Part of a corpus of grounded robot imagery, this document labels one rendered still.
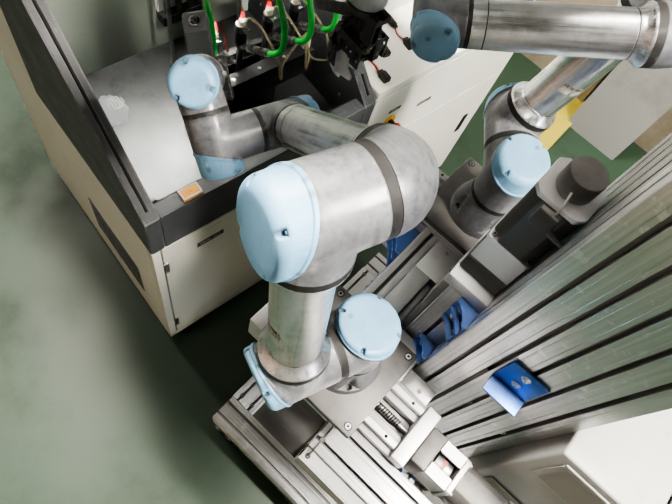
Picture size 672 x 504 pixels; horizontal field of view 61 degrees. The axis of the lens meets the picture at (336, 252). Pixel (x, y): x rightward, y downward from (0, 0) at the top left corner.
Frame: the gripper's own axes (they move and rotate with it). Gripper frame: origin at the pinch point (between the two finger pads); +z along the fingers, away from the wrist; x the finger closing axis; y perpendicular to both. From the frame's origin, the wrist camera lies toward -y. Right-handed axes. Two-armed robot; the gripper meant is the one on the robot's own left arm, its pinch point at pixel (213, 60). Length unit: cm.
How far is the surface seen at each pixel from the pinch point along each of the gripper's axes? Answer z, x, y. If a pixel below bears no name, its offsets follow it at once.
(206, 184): 10.0, -8.6, 27.3
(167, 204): 5.2, -17.5, 29.4
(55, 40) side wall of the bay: -2.6, -28.6, -7.8
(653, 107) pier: 128, 176, 50
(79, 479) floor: 33, -74, 123
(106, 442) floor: 42, -66, 116
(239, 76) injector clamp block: 30.1, 2.3, 5.3
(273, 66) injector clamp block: 33.8, 11.2, 4.3
